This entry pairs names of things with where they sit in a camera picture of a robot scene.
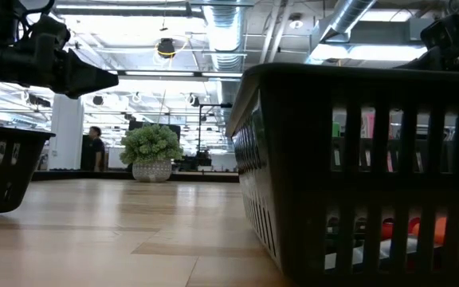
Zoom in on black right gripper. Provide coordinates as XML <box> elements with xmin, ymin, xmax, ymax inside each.
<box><xmin>395</xmin><ymin>11</ymin><xmax>459</xmax><ymax>73</ymax></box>

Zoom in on pink paint bottle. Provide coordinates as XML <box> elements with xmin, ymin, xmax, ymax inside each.
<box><xmin>363</xmin><ymin>111</ymin><xmax>376</xmax><ymax>140</ymax></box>

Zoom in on green potted plant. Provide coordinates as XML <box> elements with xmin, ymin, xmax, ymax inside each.
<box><xmin>119</xmin><ymin>122</ymin><xmax>184</xmax><ymax>183</ymax></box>

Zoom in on black monitor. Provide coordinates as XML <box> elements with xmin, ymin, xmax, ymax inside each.
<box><xmin>128</xmin><ymin>119</ymin><xmax>182</xmax><ymax>141</ymax></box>

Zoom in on black ceiling dome device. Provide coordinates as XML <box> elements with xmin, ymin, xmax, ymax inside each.
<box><xmin>156</xmin><ymin>37</ymin><xmax>177</xmax><ymax>60</ymax></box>

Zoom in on orange scissors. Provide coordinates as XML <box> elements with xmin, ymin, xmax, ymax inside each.
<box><xmin>410</xmin><ymin>214</ymin><xmax>459</xmax><ymax>262</ymax></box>

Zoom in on black aluminium table frame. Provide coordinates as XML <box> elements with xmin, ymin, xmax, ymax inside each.
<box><xmin>32</xmin><ymin>170</ymin><xmax>241</xmax><ymax>183</ymax></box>

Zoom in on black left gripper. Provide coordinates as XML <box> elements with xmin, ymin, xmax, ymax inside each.
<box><xmin>0</xmin><ymin>15</ymin><xmax>120</xmax><ymax>100</ymax></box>

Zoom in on standing person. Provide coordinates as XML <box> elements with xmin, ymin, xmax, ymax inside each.
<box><xmin>88</xmin><ymin>125</ymin><xmax>107</xmax><ymax>173</ymax></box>

